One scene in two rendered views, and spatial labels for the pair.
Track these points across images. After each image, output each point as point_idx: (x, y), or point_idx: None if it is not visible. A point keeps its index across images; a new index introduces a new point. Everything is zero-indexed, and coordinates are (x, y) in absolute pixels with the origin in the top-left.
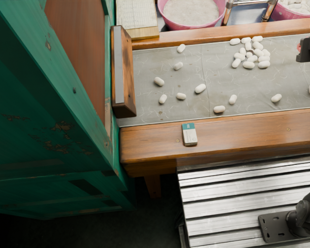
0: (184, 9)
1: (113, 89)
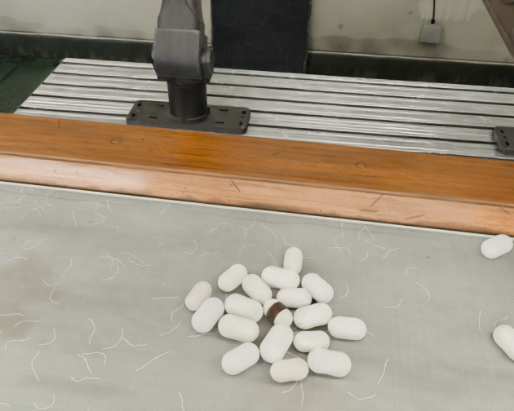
0: None
1: None
